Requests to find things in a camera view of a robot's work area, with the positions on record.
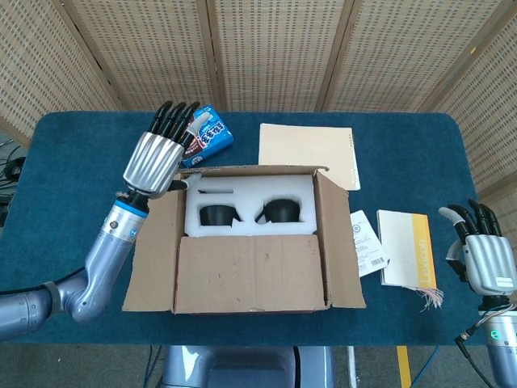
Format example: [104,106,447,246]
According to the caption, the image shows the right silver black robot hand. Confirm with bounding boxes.
[439,199,517,296]

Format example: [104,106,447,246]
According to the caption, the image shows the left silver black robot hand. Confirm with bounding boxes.
[122,101,213,199]

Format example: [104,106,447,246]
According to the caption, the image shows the red cardboard shipping box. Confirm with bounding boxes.
[121,164,367,315]

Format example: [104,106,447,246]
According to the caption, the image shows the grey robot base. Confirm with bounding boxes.
[161,345,336,388]

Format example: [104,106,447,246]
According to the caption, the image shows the blue chocolate snack box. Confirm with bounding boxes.
[179,104,234,169]

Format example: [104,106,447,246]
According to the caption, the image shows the blue felt table cover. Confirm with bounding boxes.
[0,111,492,348]

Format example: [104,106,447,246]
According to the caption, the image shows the black cup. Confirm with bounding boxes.
[200,205,243,227]
[254,198,302,223]

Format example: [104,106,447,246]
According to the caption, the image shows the white yellow Lexicon notebook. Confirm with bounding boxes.
[376,209,444,313]

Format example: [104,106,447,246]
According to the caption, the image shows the white foam insert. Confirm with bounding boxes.
[183,174,316,236]

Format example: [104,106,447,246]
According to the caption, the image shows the white papers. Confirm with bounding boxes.
[349,209,391,279]

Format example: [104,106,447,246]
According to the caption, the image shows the beige paper folder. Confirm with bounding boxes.
[258,123,361,192]

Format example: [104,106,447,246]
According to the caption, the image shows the wicker folding screen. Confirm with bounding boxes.
[0,0,517,259]

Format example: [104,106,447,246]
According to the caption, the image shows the metal table leg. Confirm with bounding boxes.
[346,345,359,388]

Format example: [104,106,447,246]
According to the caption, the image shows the black cable bundle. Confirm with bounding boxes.
[0,137,26,191]

